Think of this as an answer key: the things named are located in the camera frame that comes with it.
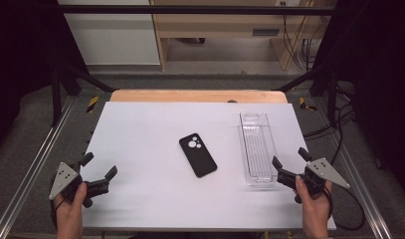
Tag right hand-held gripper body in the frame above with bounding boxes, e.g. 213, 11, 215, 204
277, 157, 351, 197

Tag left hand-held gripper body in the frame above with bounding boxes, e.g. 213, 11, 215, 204
49, 161, 110, 209

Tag clear plastic box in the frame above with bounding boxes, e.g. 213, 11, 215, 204
238, 111, 281, 189

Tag black phone case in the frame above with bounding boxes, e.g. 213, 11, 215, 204
178, 132, 219, 179

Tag person's left hand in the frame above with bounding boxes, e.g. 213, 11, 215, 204
54, 181, 89, 239

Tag person's right hand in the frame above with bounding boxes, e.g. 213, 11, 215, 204
294, 174, 333, 239

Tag white table board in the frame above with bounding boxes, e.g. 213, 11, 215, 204
81, 101, 337, 232

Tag yellow black striped tape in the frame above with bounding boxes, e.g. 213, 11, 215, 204
86, 96, 101, 114
299, 96, 319, 113

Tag wooden table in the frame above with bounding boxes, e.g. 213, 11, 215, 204
109, 89, 289, 105

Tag black curtain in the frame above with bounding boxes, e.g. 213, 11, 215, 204
312, 0, 405, 203
0, 0, 89, 157

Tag white cabinet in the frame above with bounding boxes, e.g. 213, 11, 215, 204
57, 0, 162, 67

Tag wooden desk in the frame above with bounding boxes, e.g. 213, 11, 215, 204
149, 0, 337, 72

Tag aluminium rail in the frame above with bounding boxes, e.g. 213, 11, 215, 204
312, 98, 394, 239
0, 95, 76, 239

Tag black floor cables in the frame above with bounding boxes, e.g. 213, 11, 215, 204
302, 81, 357, 165

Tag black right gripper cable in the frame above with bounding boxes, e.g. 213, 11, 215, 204
322, 183, 367, 232

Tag black frame stand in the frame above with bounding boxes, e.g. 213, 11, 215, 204
50, 61, 115, 127
275, 63, 339, 125

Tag bundle of hanging desk cables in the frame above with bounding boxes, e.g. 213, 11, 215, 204
281, 14, 323, 73

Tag black horizontal frame bar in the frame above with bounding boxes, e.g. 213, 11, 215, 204
55, 4, 338, 16

